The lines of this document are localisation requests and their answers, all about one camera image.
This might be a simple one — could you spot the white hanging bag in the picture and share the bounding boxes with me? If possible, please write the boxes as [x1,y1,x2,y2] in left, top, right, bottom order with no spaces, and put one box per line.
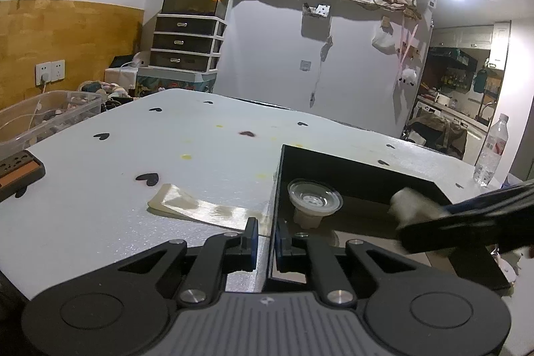
[372,24,397,53]

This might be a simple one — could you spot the pink ribbons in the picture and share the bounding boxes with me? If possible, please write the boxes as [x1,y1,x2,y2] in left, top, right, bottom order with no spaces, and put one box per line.
[395,21,420,78]

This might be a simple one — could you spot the white box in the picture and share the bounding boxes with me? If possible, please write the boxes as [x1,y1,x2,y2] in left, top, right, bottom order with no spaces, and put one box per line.
[104,66,138,90]

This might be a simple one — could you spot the white charger cable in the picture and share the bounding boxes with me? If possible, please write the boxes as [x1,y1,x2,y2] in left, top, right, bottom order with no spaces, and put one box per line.
[23,78,48,127]

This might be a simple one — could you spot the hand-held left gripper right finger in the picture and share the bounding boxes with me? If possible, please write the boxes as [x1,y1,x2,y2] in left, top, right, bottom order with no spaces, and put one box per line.
[273,219,435,306]

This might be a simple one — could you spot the patterned cabinet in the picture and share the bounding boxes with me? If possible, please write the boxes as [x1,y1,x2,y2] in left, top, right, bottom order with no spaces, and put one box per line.
[136,68,218,95]

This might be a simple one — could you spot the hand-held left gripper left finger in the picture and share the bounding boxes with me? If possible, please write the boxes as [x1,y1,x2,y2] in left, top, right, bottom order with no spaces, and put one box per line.
[118,217,259,307]

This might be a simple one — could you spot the teal hanging bottle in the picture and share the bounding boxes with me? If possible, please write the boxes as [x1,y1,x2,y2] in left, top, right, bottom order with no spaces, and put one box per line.
[473,66,487,94]

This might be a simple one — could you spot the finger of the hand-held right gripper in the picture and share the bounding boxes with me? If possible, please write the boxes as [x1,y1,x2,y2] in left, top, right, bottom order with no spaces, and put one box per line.
[442,179,534,217]
[396,209,534,256]

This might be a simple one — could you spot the white wall sockets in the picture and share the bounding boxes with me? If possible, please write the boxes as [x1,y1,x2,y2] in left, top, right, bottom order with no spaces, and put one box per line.
[35,59,66,86]

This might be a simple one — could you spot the clear plastic water bottle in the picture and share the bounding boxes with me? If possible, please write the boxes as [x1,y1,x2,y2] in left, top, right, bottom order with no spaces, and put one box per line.
[473,113,510,187]

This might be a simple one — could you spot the clear wall holder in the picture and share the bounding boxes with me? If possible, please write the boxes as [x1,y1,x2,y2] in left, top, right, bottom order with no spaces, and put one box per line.
[302,3,332,20]

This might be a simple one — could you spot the black power strip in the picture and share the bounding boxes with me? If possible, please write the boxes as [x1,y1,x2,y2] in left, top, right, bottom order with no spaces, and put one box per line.
[0,151,46,202]

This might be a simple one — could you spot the black cardboard box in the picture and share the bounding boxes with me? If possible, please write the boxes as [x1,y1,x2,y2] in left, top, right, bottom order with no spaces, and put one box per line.
[262,144,518,296]

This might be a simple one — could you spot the chair with brown jacket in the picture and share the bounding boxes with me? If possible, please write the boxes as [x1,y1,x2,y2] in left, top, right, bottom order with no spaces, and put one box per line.
[407,108,469,161]

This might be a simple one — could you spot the hanging cord ornament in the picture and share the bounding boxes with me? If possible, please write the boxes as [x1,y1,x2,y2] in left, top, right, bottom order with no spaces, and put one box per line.
[309,36,334,107]

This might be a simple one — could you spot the white plastic drawer unit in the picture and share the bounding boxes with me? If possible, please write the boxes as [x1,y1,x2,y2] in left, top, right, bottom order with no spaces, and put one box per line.
[149,14,228,73]

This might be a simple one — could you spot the kitchen spice shelf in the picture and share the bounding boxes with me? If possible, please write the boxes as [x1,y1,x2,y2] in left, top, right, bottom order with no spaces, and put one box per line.
[428,47,479,92]

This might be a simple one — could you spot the pile of plush clutter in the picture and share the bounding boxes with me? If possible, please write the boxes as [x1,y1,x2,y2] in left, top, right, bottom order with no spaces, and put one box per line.
[76,80,135,108]

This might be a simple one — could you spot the clear plastic storage bin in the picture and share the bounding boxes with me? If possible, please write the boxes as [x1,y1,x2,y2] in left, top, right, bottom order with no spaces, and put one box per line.
[0,90,103,160]

